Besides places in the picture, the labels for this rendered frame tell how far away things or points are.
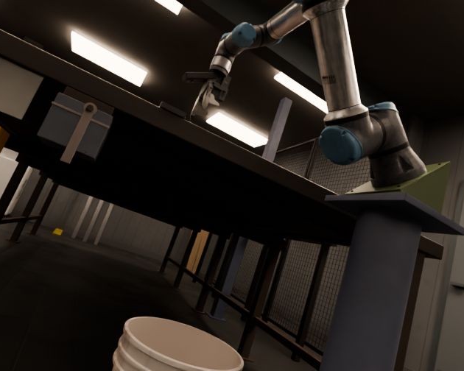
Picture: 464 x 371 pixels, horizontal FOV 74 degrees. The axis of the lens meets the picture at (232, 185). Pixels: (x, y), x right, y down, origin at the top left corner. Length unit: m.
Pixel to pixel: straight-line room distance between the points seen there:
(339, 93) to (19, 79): 0.79
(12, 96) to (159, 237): 6.12
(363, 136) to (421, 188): 0.22
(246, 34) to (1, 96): 0.74
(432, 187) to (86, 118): 0.93
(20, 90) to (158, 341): 0.74
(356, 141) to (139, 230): 6.17
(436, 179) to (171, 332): 0.86
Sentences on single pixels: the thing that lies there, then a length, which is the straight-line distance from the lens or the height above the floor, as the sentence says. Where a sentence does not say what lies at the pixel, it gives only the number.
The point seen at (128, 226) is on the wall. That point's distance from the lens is 6.74.
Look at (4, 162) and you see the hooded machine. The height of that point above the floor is 0.80.
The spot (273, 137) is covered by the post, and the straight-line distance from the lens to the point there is 3.36.
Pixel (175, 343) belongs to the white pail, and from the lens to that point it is 0.99.
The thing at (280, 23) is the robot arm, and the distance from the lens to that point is 1.19.
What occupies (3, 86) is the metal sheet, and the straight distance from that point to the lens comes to 0.93.
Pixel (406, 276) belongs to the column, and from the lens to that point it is 0.95.
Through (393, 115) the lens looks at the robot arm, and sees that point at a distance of 1.00.
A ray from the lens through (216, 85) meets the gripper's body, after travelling 1.19.
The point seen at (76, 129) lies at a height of 0.76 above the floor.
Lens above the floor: 0.60
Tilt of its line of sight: 12 degrees up
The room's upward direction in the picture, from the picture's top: 19 degrees clockwise
